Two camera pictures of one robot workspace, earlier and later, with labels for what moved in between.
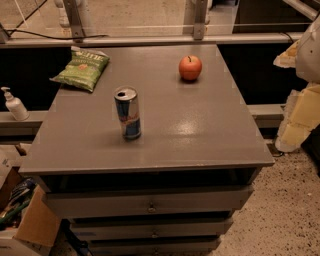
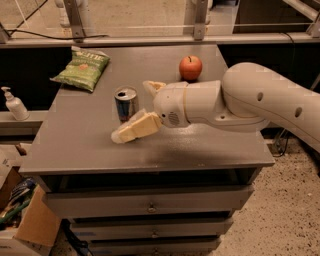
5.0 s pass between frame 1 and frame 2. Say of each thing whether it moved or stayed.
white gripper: moved
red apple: stayed
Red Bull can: stayed
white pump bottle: stayed
